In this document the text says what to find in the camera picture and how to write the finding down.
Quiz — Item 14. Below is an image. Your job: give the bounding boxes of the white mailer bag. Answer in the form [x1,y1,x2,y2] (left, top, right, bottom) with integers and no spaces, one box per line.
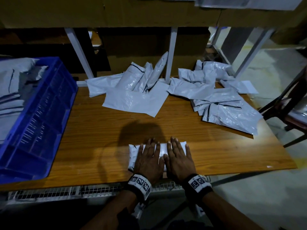
[127,141,188,173]

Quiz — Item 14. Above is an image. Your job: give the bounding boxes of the white printed paper sheet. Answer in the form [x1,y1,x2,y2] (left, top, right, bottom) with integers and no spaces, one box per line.
[194,0,304,12]

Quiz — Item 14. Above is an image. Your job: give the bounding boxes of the brown wooden chair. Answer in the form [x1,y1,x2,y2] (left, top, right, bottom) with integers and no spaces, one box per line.
[258,64,307,148]

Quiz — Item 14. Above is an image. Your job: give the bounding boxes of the wooden table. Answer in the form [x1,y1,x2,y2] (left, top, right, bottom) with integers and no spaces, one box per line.
[0,73,298,193]

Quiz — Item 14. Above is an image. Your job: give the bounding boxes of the left marker wristband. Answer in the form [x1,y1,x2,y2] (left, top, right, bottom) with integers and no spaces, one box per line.
[124,173,153,202]

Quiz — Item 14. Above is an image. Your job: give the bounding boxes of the person's left forearm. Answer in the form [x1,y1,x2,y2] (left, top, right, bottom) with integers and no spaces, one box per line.
[81,191,138,230]

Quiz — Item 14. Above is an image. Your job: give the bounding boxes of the white wire rack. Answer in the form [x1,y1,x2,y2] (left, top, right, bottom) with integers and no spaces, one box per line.
[6,175,212,205]

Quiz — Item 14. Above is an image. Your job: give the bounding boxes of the blue plastic crate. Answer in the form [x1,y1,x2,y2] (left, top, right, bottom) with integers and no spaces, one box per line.
[0,56,79,185]

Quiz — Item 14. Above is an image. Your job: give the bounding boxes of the white metal shelf leg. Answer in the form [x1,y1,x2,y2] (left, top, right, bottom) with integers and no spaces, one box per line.
[164,27,178,84]
[233,28,275,79]
[64,27,95,81]

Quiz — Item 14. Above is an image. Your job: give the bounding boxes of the person's right hand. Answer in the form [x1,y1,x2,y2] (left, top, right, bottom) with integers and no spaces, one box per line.
[163,137,198,184]

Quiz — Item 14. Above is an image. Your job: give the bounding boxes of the person's left hand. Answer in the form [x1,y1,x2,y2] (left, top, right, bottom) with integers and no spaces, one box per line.
[133,137,166,185]

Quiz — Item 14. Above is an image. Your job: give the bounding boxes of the pile of grey mailer bags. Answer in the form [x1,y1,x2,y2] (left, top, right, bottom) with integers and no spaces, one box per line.
[85,50,264,136]

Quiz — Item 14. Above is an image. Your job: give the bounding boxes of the packed white bags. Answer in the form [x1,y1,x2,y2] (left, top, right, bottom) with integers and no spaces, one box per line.
[0,57,49,145]

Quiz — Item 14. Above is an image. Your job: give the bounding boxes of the person's right forearm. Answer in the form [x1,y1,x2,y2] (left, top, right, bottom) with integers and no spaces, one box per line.
[198,190,265,230]

